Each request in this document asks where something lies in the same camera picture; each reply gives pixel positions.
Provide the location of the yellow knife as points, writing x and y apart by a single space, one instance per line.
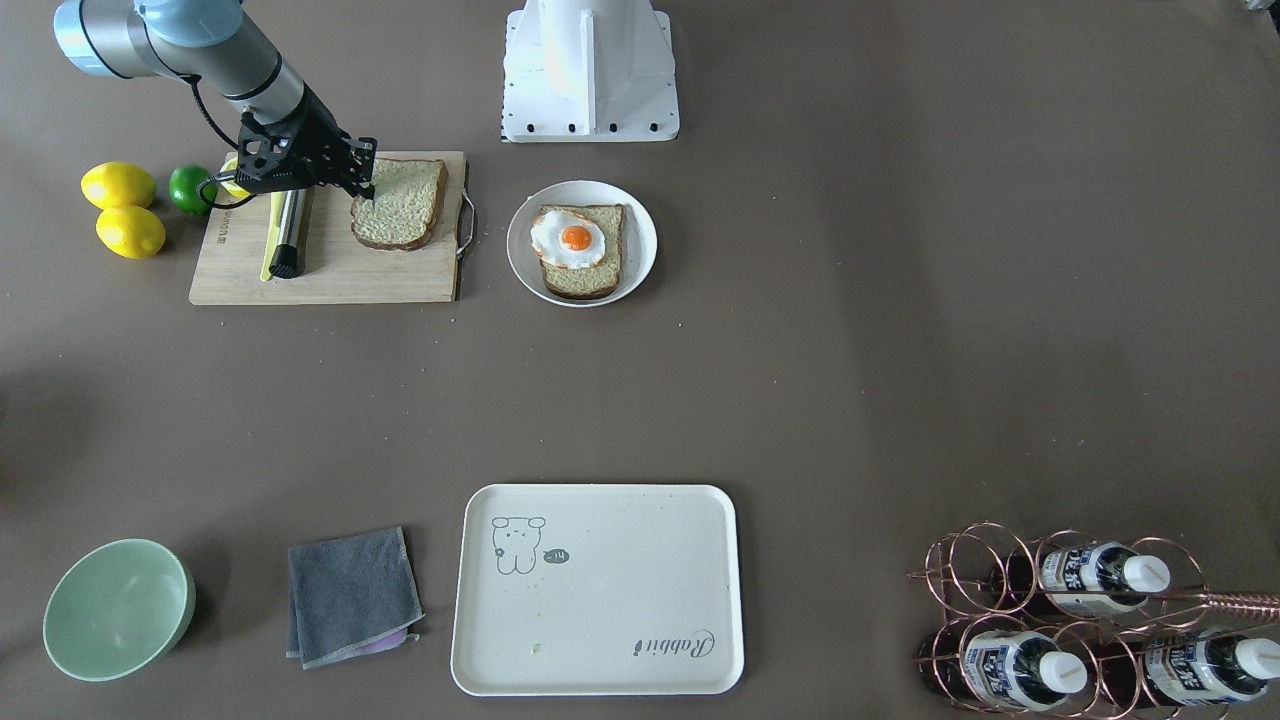
277 203

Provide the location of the copper wire bottle rack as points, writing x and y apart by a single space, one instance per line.
956 569

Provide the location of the halved lemon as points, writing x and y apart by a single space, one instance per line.
228 179

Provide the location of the grey folded cloth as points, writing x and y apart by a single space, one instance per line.
350 597

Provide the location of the yellow lemon outer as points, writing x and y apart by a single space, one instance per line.
131 232

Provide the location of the green ceramic bowl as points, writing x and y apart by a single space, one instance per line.
117 610

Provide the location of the fried egg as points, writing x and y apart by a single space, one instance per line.
565 240

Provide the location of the steel muddler black tip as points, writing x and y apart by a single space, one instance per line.
288 263

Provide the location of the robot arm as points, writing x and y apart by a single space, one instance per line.
214 41

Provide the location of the bottle with white cap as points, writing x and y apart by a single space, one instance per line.
1097 580

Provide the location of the green lime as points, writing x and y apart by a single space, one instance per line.
192 189

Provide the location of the plain bread slice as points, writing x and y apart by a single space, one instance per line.
408 196

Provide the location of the bread slice under egg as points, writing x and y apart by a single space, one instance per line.
602 279

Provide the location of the yellow lemon near board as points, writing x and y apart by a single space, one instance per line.
114 184

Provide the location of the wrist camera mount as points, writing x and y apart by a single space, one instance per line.
275 157

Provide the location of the white round plate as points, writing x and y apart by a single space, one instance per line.
640 237

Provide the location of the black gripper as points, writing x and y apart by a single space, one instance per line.
318 133

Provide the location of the wooden cutting board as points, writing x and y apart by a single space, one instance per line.
336 269

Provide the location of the cream rectangular tray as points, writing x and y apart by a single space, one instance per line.
598 590

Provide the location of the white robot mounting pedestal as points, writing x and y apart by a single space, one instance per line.
589 72

